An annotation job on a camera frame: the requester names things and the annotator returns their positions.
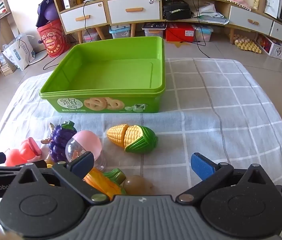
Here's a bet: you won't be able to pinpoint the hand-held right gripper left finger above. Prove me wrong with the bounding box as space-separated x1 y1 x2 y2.
13 152 110 204

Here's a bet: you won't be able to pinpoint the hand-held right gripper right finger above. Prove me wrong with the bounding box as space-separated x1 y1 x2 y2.
176 152 274 203

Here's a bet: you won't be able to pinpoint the pink toy bottle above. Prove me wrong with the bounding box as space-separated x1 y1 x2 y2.
5 137 43 167

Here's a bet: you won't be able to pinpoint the pink clear capsule ball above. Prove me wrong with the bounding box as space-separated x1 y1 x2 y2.
65 130 103 163

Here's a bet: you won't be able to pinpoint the purple toy grapes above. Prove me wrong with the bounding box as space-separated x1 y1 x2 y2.
49 120 78 163

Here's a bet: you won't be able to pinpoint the orange toy carrot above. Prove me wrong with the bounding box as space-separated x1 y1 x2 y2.
83 167 128 202

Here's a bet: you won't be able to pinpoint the yellow toy corn green husk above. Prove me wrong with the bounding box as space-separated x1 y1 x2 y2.
106 124 159 154

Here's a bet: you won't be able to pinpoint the brown toy potato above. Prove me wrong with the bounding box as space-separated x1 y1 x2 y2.
123 175 154 195

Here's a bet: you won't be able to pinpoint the green plastic box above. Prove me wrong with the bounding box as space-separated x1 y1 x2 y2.
39 36 166 114

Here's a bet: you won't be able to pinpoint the stack of books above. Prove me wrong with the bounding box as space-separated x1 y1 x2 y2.
0 52 17 77

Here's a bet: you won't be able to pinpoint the white shopping bag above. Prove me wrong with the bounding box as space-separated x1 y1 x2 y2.
2 33 37 71

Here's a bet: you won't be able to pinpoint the white round base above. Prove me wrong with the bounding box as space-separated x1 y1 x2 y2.
29 49 49 65

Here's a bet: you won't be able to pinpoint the red printed bucket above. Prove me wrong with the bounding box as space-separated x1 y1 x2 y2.
37 20 68 57

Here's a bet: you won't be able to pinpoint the clear storage box pink lid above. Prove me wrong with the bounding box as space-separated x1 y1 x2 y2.
82 29 99 43

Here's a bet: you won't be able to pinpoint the yellow egg tray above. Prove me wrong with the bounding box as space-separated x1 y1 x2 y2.
233 34 262 54

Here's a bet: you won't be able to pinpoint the clear storage box blue lid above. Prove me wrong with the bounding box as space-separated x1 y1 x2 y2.
109 24 131 40
192 25 214 42

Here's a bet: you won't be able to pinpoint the red cardboard box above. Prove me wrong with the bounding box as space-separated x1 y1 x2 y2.
165 22 195 42

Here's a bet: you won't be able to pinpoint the white red carton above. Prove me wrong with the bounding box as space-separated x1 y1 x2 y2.
256 34 282 60

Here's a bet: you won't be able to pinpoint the wooden cabinet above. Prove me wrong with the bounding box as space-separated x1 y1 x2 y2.
49 0 282 47

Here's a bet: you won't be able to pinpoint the clear storage box dark lid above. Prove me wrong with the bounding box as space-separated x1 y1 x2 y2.
141 22 167 37

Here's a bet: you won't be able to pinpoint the pile of white papers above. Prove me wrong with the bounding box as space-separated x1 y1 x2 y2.
193 4 230 25

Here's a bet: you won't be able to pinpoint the purple cap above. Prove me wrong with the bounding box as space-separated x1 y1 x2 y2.
36 0 60 28

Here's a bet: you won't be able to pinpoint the black bag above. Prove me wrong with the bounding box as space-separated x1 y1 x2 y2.
162 0 192 20

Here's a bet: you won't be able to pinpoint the white barcode box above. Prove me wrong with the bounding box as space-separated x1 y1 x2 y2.
62 0 78 9

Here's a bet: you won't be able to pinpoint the white paper packet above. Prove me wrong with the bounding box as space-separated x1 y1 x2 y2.
264 0 282 18

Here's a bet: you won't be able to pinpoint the thin black cable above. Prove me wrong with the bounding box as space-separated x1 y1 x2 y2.
172 0 221 59
42 0 99 70

